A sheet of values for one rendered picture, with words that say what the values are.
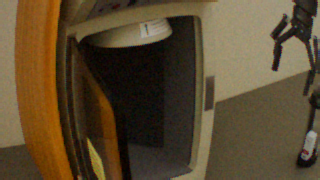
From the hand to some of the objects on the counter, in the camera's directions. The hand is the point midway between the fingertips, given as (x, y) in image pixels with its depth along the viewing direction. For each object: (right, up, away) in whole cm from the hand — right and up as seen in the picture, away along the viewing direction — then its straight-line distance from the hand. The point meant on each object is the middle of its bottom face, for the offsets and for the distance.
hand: (291, 79), depth 110 cm
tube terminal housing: (-41, -25, +19) cm, 52 cm away
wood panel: (-62, -29, +12) cm, 69 cm away
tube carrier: (+16, -24, +18) cm, 34 cm away
